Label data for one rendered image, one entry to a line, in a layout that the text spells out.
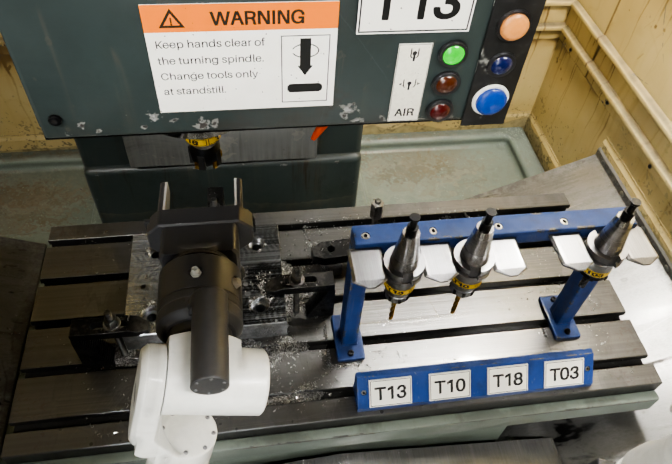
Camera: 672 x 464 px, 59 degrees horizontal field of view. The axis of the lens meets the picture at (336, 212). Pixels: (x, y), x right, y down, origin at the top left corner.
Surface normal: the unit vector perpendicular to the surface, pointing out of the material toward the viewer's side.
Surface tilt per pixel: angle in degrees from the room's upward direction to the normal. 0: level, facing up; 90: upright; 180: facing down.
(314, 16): 90
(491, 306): 0
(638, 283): 24
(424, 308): 0
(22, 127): 90
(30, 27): 90
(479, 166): 0
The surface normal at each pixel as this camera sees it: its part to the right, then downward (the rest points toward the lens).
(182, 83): 0.14, 0.76
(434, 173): 0.06, -0.65
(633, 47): -0.99, 0.07
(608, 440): -0.35, -0.57
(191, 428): 0.29, -0.81
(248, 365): 0.34, -0.65
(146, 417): 0.22, 0.57
